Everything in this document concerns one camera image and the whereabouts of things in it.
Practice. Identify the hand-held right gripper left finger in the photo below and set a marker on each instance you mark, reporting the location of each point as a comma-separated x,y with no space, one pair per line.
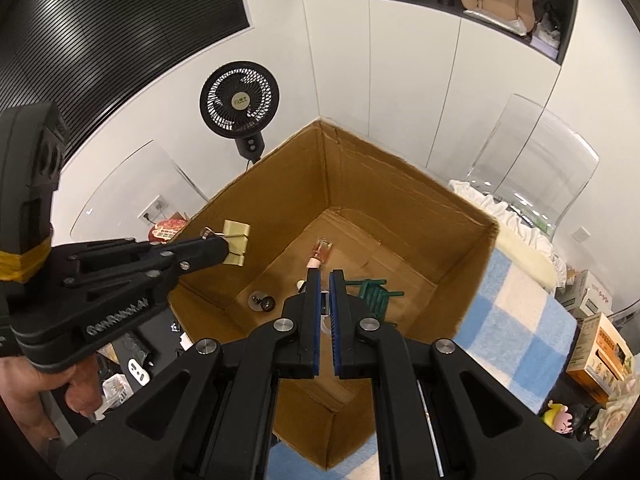
315,325

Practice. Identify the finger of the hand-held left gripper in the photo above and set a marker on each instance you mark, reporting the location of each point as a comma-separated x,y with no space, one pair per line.
125,276
125,250

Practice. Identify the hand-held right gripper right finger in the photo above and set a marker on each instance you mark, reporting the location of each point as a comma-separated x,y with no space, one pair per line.
335,325

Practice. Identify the gold binder clip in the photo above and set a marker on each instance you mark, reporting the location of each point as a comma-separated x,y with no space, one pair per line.
235,230

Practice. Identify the brown cardboard box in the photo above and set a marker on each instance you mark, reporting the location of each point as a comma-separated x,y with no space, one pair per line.
400,200

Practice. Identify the person's left hand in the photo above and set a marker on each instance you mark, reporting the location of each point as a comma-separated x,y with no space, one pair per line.
82,385

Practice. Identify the red round food box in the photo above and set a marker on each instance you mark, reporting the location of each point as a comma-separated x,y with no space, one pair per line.
167,230

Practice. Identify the green miniature chair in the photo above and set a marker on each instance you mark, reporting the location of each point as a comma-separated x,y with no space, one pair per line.
375,300

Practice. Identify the small black round object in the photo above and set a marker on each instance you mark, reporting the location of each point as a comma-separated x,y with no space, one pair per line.
261,302

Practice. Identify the clear acrylic chair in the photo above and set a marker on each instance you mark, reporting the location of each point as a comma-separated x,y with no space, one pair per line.
130,190
505,145
565,175

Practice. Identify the black packet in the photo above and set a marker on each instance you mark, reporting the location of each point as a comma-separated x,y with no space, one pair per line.
125,347

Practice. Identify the white power adapter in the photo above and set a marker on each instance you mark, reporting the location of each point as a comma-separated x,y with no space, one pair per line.
139,371

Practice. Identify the white wrapped packet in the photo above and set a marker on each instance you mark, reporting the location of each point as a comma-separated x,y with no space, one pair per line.
116,395

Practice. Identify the black slatted panel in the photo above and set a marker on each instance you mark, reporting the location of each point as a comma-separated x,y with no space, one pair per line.
125,35

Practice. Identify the blue white checkered blanket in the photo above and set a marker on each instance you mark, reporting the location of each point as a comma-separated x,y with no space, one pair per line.
515,320

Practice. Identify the black desk fan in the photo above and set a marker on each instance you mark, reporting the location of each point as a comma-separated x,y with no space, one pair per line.
239,100

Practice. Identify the cream fleece blanket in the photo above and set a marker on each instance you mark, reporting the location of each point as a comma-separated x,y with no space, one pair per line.
525,260

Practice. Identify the white ruffled cloth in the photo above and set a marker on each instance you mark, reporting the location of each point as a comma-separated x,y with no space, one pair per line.
515,217

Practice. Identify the white printed carton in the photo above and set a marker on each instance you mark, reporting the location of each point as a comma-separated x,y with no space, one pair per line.
580,297

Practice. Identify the orange white carton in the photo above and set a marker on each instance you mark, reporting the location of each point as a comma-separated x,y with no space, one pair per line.
597,350

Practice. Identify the white ruffled ornament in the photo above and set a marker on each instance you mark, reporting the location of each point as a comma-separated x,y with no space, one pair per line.
615,410

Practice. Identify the white wall socket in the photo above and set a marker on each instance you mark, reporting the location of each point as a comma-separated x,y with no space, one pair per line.
157,206

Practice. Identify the white wall switch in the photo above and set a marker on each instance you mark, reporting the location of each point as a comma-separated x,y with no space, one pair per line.
581,234

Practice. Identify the dark wall niche shelf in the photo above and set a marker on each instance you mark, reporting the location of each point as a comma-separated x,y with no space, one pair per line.
570,20

